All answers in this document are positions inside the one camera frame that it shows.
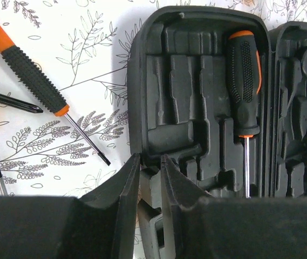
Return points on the orange black screwdriver left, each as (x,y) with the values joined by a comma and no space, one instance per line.
(19,104)

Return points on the black plastic tool case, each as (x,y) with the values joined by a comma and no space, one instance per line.
(179,105)

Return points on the black orange screwdriver large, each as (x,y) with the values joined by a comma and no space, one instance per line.
(244,80)

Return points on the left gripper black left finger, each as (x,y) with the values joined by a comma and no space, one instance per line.
(124,231)

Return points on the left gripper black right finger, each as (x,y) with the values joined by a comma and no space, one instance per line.
(178,192)

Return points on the thin black precision screwdriver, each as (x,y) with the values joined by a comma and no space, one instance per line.
(40,85)

